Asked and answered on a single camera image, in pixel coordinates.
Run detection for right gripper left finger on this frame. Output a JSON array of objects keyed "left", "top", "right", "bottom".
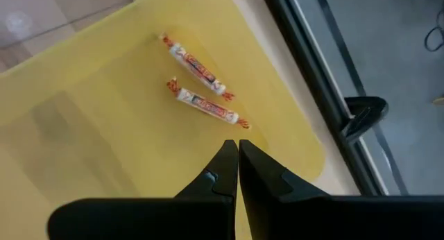
[{"left": 46, "top": 139, "right": 239, "bottom": 240}]

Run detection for yellow plastic bin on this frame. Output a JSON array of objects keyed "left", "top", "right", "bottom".
[{"left": 0, "top": 0, "right": 327, "bottom": 240}]

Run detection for black aluminium table frame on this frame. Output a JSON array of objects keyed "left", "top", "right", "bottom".
[{"left": 258, "top": 0, "right": 410, "bottom": 196}]

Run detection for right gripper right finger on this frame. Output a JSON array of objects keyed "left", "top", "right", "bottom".
[{"left": 239, "top": 139, "right": 444, "bottom": 240}]

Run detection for small packets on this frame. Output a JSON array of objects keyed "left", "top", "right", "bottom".
[{"left": 158, "top": 32, "right": 236, "bottom": 102}]

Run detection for black floor cable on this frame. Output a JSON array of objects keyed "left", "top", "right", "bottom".
[{"left": 423, "top": 6, "right": 444, "bottom": 53}]

